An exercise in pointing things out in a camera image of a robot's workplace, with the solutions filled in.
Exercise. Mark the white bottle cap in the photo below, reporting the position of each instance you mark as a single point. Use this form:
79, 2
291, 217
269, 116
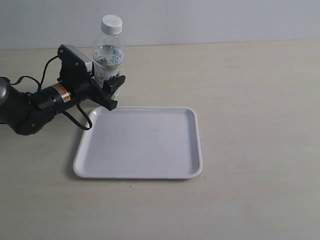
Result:
111, 25

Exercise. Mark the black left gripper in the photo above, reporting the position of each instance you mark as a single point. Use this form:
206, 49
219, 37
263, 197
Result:
82, 86

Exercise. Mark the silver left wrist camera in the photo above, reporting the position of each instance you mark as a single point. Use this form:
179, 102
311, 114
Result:
71, 55

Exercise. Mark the clear plastic drink bottle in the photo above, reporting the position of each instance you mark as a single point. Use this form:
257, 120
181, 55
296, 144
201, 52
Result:
108, 57

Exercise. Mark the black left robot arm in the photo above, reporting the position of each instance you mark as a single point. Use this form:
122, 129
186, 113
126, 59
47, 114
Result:
26, 113

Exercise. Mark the white rectangular plastic tray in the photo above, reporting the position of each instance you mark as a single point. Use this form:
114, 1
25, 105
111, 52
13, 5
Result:
140, 143

